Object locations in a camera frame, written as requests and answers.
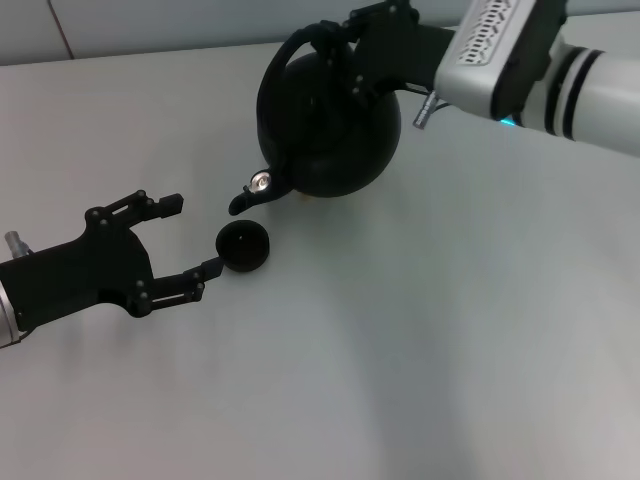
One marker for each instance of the small dark brown teacup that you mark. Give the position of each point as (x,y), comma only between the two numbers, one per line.
(243,247)

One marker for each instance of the black round teapot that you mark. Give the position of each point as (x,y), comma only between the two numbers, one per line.
(330,140)

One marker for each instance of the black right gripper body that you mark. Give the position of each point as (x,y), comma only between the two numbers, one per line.
(400,50)

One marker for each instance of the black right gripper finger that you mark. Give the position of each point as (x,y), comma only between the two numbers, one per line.
(347,65)
(340,30)

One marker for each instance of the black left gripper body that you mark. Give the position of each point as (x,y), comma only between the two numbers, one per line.
(85,270)

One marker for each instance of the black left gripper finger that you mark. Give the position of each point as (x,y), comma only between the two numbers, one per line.
(175,287)
(172,205)

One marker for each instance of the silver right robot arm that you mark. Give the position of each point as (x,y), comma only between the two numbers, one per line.
(590,95)

